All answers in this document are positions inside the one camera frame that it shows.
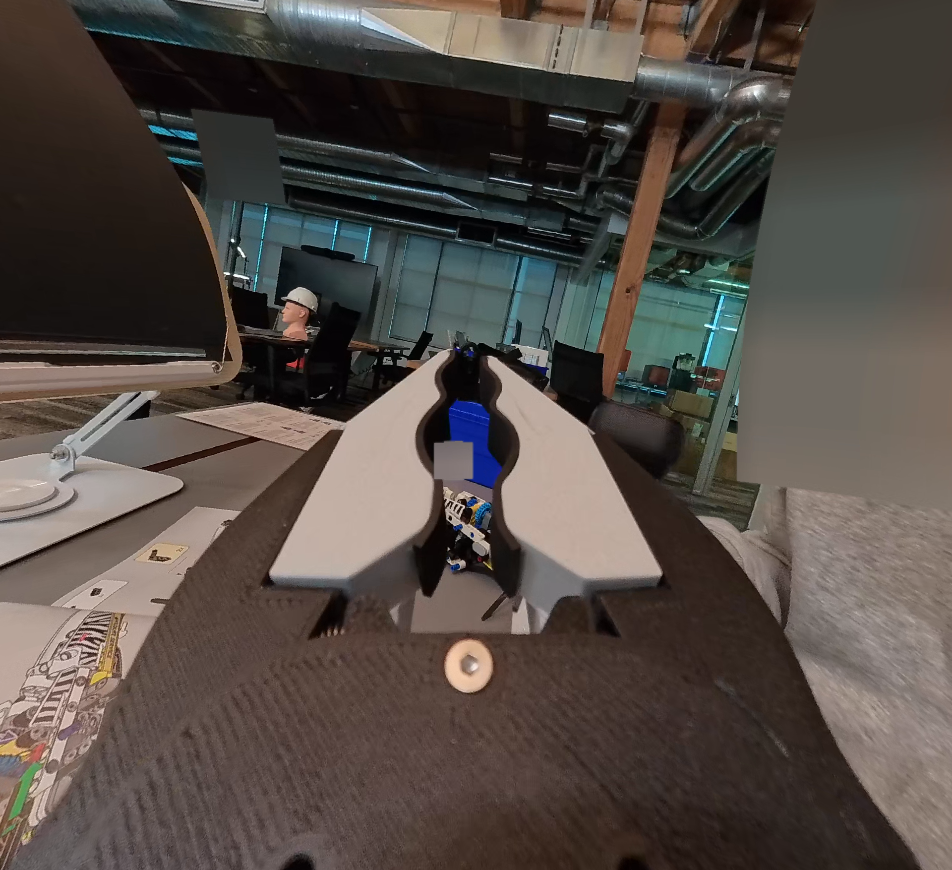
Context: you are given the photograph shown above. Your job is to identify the metal air duct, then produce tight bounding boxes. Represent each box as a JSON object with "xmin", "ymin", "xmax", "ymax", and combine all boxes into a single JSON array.
[{"xmin": 15, "ymin": 0, "xmax": 789, "ymax": 114}]

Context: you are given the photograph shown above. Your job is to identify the blue plastic box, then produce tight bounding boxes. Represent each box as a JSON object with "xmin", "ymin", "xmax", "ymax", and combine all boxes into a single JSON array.
[{"xmin": 448, "ymin": 400, "xmax": 503, "ymax": 499}]

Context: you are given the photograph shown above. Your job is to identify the white monitor stand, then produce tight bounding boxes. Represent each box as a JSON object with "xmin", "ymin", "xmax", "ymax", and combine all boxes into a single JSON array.
[{"xmin": 0, "ymin": 390, "xmax": 184, "ymax": 566}]

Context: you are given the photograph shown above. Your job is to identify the large black wall screen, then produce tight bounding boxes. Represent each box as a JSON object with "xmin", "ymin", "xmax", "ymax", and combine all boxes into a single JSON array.
[{"xmin": 277, "ymin": 247, "xmax": 379, "ymax": 329}]

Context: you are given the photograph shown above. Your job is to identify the printed lego picture booklet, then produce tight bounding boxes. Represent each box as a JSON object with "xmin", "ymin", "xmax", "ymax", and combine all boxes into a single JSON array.
[{"xmin": 0, "ymin": 602, "xmax": 129, "ymax": 849}]

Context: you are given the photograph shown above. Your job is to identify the black computer monitor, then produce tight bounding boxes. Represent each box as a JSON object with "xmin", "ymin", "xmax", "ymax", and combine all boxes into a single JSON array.
[{"xmin": 0, "ymin": 0, "xmax": 242, "ymax": 402}]

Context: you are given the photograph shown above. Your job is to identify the white printed paper sheet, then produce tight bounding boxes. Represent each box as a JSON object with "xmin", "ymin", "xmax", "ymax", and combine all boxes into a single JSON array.
[{"xmin": 182, "ymin": 401, "xmax": 347, "ymax": 451}]

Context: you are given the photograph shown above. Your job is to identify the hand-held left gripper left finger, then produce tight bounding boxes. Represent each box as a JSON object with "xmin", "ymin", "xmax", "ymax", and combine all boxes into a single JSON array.
[{"xmin": 268, "ymin": 349, "xmax": 471, "ymax": 633}]

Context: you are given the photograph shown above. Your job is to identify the cardboard box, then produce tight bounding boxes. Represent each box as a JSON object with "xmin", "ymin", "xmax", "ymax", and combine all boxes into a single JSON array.
[{"xmin": 662, "ymin": 390, "xmax": 716, "ymax": 439}]

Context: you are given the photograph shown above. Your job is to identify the mannequin head with white helmet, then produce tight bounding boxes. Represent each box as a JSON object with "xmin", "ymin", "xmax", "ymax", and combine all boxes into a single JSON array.
[{"xmin": 280, "ymin": 286, "xmax": 321, "ymax": 341}]

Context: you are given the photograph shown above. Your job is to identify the white lego vehicle model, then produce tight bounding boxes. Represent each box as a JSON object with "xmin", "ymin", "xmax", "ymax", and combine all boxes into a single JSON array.
[{"xmin": 441, "ymin": 483, "xmax": 498, "ymax": 577}]

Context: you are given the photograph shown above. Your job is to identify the white lego instruction booklet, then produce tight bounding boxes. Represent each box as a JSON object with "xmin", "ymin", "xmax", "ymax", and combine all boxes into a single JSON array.
[{"xmin": 52, "ymin": 505, "xmax": 239, "ymax": 617}]

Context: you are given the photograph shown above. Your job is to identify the wooden post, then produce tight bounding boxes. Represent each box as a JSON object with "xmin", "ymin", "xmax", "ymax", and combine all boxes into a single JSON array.
[{"xmin": 595, "ymin": 104, "xmax": 685, "ymax": 398}]

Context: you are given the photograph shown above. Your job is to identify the small black lego piece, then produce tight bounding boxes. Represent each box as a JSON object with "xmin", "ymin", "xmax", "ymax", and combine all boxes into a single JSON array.
[{"xmin": 450, "ymin": 330, "xmax": 484, "ymax": 381}]

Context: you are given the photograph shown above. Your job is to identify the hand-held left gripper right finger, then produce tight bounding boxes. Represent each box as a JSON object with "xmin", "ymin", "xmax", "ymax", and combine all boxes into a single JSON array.
[{"xmin": 470, "ymin": 353, "xmax": 664, "ymax": 634}]

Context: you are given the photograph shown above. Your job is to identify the metal ceiling pipes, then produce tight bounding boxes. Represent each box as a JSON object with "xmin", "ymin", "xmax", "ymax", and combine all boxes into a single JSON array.
[{"xmin": 595, "ymin": 77, "xmax": 791, "ymax": 255}]

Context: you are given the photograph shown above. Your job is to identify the black padded office chair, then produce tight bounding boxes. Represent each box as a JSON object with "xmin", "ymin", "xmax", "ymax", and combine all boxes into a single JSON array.
[{"xmin": 591, "ymin": 400, "xmax": 685, "ymax": 480}]

